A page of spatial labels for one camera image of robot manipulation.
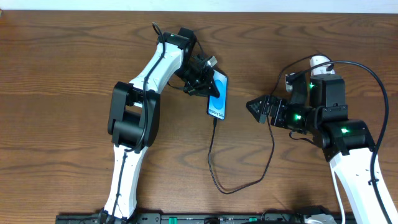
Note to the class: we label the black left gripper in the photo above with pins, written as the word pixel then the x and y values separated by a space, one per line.
pixel 199 79

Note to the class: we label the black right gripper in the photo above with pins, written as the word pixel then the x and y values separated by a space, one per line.
pixel 269 109

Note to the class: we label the white power strip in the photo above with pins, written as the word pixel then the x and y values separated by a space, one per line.
pixel 321 71

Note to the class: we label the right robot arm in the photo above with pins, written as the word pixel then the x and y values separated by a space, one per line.
pixel 318 107

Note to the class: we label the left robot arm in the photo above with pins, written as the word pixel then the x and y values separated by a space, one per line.
pixel 134 114

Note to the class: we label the white USB charger adapter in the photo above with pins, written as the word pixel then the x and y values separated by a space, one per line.
pixel 319 62

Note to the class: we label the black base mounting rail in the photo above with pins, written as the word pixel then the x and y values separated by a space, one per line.
pixel 156 218

